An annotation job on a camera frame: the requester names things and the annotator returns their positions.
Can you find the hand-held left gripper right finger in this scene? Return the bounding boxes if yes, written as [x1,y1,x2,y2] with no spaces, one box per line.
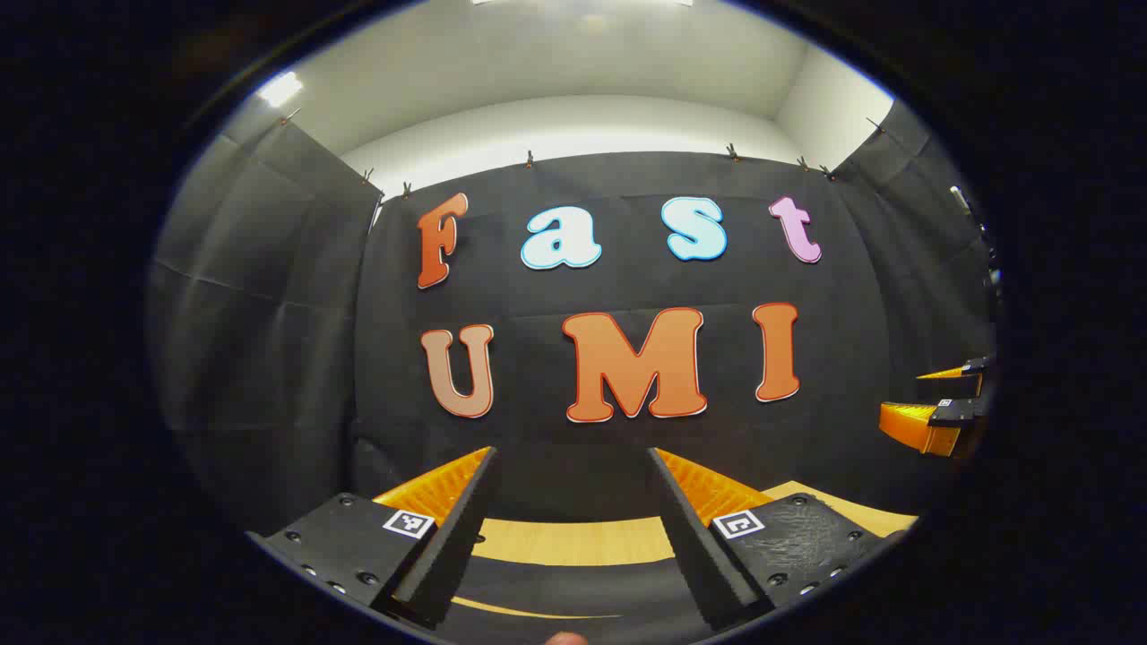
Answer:
[647,446,913,632]

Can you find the silver metal rod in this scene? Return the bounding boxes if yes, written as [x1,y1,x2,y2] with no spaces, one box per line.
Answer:
[950,185,991,238]

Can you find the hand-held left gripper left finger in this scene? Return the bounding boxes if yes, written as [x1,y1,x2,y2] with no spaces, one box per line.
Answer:
[246,446,499,628]

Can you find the ceiling light panel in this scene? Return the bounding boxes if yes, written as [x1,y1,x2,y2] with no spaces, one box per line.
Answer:
[257,72,306,108]

